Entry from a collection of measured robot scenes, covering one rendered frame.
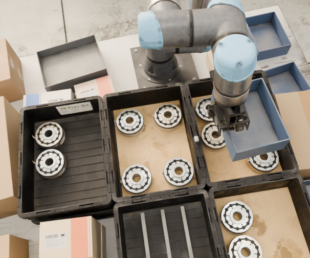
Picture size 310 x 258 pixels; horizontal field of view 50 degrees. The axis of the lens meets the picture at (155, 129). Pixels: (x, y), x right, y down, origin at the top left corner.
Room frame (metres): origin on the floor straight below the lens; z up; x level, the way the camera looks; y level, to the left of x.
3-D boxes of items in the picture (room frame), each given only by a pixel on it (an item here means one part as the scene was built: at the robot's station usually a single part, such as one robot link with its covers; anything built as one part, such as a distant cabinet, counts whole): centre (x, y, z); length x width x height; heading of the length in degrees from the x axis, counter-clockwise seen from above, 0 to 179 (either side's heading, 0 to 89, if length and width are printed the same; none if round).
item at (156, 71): (0.87, -0.06, 0.80); 0.15 x 0.15 x 0.10
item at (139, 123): (0.56, 0.09, 0.86); 0.10 x 0.10 x 0.01
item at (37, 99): (0.72, 0.43, 0.74); 0.20 x 0.12 x 0.09; 91
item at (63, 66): (0.92, 0.33, 0.77); 0.27 x 0.20 x 0.05; 102
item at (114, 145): (0.46, 0.02, 0.87); 0.40 x 0.30 x 0.11; 2
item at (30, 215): (0.44, 0.32, 0.92); 0.40 x 0.30 x 0.02; 2
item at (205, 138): (0.46, -0.21, 0.86); 0.10 x 0.10 x 0.01
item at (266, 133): (0.40, -0.26, 1.11); 0.20 x 0.15 x 0.07; 8
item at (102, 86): (0.77, 0.23, 0.74); 0.16 x 0.12 x 0.07; 101
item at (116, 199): (0.46, 0.02, 0.92); 0.40 x 0.30 x 0.02; 2
